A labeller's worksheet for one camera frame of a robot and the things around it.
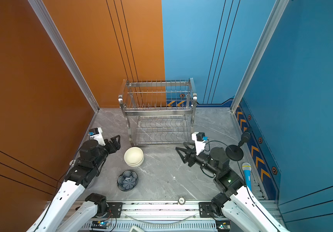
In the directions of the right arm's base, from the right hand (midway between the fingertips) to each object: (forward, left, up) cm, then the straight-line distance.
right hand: (181, 146), depth 67 cm
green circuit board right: (-28, -21, -29) cm, 45 cm away
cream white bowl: (0, +26, -20) cm, 33 cm away
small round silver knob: (-18, 0, -21) cm, 28 cm away
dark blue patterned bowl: (-7, +30, -26) cm, 40 cm away
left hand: (+9, +35, -4) cm, 36 cm away
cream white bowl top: (+7, +28, -23) cm, 37 cm away
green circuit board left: (-28, +39, -27) cm, 55 cm away
